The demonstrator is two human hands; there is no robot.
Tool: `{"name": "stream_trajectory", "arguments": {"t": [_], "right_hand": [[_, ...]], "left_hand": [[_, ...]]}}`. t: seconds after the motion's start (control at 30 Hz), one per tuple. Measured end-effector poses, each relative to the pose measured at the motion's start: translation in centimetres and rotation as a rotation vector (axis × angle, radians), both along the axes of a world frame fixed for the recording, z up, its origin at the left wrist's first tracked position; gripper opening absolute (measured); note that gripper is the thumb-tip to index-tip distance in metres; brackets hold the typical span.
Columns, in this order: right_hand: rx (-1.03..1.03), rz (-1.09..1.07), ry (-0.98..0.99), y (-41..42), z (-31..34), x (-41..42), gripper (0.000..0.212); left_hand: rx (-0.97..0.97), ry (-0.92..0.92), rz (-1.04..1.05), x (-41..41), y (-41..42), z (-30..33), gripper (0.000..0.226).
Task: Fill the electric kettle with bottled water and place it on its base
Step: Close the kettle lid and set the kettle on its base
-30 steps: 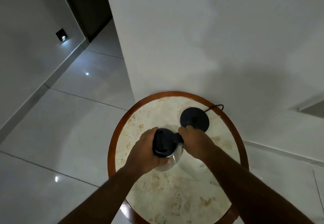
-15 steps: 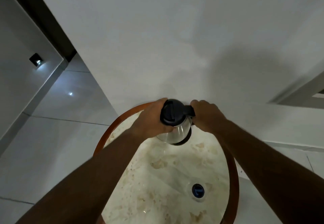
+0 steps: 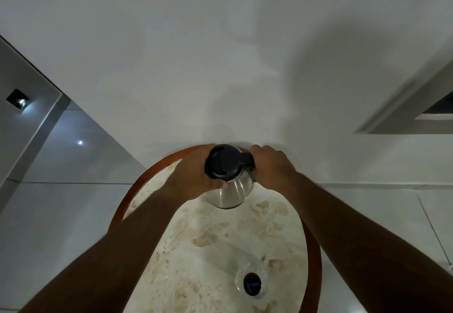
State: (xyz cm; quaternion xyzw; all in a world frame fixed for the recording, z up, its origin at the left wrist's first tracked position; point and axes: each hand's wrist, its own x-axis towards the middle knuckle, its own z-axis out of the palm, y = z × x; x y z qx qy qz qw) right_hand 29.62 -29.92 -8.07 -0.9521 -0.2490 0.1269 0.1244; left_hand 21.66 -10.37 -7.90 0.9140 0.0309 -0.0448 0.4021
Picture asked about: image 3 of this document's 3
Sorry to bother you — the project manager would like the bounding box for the person's left hand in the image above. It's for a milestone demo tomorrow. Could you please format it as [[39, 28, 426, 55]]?
[[164, 143, 229, 202]]

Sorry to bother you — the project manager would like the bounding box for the person's right hand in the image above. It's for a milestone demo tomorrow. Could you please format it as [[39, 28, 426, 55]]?
[[249, 144, 299, 194]]

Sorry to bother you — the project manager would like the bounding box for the steel jug with black lid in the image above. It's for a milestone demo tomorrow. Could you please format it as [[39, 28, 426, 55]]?
[[204, 143, 256, 210]]

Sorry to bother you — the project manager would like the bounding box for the person's right forearm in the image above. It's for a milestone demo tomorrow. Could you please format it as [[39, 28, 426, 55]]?
[[286, 172, 453, 313]]

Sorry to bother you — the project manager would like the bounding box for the person's left forearm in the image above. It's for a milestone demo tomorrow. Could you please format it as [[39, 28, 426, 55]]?
[[18, 187, 186, 313]]

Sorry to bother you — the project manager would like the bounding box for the round marble table wooden rim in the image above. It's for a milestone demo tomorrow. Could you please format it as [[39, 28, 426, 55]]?
[[108, 144, 323, 313]]

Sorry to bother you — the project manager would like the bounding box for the clear drinking glass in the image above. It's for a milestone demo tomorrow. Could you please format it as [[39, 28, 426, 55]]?
[[235, 263, 272, 300]]

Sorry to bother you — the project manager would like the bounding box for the grey window frame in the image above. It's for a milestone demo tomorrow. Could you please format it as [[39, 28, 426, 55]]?
[[353, 60, 453, 135]]

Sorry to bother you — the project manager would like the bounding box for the square recessed wall light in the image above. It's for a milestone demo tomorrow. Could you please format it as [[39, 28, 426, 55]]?
[[6, 89, 31, 110]]

